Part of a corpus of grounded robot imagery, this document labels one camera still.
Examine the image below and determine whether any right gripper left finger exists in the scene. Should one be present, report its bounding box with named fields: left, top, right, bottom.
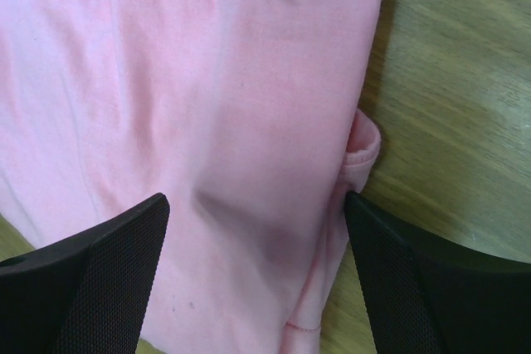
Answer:
left=1, top=193, right=170, bottom=354

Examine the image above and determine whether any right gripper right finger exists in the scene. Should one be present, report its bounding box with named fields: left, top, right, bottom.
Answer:
left=344, top=192, right=530, bottom=353

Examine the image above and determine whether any pink t shirt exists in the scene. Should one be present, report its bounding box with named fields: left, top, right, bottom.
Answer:
left=1, top=0, right=382, bottom=353

